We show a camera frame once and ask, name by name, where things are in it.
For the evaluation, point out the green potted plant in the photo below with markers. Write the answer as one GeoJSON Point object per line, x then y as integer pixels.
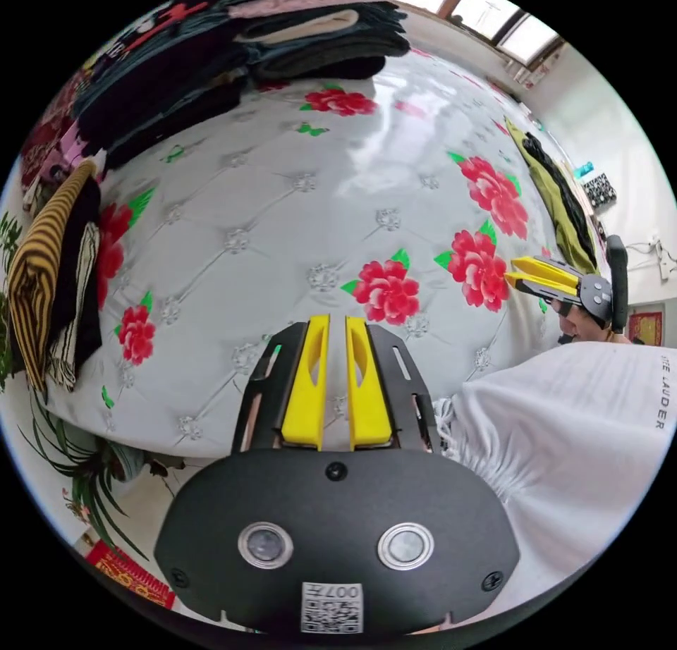
{"type": "Point", "coordinates": [95, 481]}

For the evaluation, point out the bed with flowered white quilt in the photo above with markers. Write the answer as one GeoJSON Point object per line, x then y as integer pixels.
{"type": "Point", "coordinates": [317, 227]}

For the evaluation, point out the person's body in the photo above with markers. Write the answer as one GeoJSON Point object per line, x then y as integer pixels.
{"type": "Point", "coordinates": [560, 449]}

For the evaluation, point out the window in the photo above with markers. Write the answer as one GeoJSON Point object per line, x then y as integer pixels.
{"type": "Point", "coordinates": [476, 10]}

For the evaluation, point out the yellow striped long sleeve shirt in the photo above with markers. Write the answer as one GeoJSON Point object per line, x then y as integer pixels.
{"type": "Point", "coordinates": [37, 269]}

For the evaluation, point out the person's right hand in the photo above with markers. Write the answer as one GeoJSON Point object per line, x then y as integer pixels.
{"type": "Point", "coordinates": [571, 325]}

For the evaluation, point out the pile of clothes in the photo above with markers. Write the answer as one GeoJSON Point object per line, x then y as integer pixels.
{"type": "Point", "coordinates": [79, 227]}
{"type": "Point", "coordinates": [560, 211]}
{"type": "Point", "coordinates": [185, 79]}

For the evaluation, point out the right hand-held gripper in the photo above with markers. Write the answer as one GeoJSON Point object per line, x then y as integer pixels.
{"type": "Point", "coordinates": [595, 296]}

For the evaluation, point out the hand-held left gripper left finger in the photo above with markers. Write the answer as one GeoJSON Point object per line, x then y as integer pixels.
{"type": "Point", "coordinates": [304, 396]}

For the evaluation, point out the red patterned mat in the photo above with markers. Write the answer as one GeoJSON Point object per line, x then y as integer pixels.
{"type": "Point", "coordinates": [132, 576]}

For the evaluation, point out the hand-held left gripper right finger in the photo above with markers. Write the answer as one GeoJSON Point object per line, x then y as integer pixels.
{"type": "Point", "coordinates": [370, 401]}

